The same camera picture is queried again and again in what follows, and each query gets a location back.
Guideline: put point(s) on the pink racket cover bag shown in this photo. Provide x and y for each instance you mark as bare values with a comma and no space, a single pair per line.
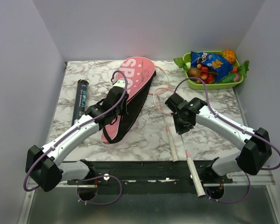
140,72

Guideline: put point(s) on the pink badminton racket front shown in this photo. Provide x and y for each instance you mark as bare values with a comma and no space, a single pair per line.
191,161

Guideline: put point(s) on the blue chip bag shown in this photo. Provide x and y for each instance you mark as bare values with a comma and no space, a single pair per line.
215,63

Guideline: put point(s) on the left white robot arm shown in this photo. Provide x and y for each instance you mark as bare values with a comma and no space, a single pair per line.
42,164

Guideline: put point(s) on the toy kiwi fruit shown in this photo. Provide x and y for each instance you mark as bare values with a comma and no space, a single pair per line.
194,72

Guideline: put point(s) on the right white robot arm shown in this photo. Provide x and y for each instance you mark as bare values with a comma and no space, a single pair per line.
253,145

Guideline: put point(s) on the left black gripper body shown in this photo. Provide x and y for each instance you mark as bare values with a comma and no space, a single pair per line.
121,110

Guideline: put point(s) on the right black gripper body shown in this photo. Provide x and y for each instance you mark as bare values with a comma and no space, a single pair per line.
180,125

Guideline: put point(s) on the green plastic basket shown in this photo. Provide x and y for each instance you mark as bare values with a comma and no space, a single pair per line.
218,86

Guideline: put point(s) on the aluminium rail frame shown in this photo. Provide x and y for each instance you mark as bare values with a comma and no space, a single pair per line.
238,179

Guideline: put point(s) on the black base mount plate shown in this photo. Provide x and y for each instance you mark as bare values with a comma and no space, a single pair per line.
139,177

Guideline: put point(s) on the green leafy toy vegetable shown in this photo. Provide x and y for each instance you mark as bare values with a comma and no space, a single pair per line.
180,63

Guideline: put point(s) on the black shuttlecock tube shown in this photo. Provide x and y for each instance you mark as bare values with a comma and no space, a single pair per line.
80,100

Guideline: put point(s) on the toy pineapple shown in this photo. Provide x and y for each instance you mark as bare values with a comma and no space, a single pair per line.
229,55

